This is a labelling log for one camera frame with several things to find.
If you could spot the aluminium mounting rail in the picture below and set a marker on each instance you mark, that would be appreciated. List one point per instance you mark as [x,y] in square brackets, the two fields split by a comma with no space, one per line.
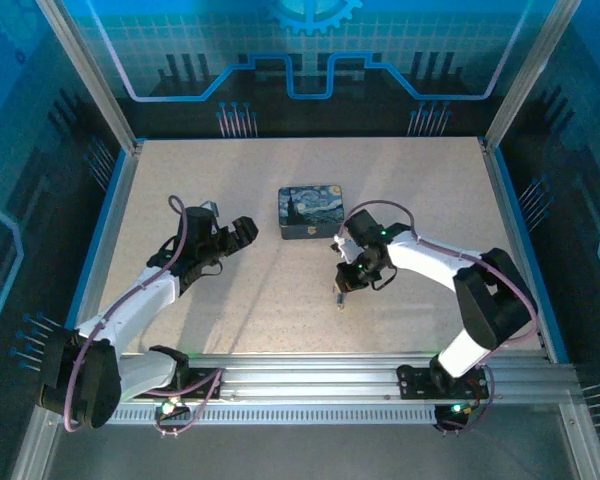
[305,375]

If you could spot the right aluminium frame post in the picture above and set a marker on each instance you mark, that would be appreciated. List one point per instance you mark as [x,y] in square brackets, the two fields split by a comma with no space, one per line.
[530,75]

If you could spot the left aluminium side rail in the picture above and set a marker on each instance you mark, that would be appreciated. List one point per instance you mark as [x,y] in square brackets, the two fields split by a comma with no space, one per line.
[115,220]

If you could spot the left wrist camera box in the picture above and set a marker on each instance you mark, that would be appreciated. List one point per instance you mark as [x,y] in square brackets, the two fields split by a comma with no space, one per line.
[209,207]

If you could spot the aluminium side rail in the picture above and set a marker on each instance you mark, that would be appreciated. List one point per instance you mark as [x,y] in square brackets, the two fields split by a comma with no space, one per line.
[115,220]
[502,200]

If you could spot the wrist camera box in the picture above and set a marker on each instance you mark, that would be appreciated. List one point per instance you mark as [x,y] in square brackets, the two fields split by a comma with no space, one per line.
[209,207]
[343,247]

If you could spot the aluminium frame post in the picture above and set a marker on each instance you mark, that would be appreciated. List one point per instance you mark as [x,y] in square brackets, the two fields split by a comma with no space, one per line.
[87,75]
[530,75]

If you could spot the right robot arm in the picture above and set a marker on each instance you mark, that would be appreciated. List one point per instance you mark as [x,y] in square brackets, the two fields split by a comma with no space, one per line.
[425,260]

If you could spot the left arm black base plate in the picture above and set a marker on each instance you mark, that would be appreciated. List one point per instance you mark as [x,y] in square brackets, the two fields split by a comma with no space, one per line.
[205,387]

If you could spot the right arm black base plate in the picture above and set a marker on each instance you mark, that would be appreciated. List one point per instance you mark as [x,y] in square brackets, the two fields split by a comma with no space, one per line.
[415,382]

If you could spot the left aluminium frame post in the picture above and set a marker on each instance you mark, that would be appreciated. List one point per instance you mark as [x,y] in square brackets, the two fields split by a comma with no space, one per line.
[87,75]

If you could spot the blue padlock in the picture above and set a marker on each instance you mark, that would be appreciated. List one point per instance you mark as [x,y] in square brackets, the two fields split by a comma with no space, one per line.
[340,301]

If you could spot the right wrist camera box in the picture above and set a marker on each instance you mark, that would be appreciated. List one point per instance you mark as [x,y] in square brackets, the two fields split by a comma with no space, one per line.
[343,247]

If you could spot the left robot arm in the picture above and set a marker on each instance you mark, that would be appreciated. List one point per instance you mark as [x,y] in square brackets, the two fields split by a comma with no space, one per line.
[130,305]

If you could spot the right aluminium side rail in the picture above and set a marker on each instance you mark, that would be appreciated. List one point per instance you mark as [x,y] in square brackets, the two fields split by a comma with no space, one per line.
[502,200]

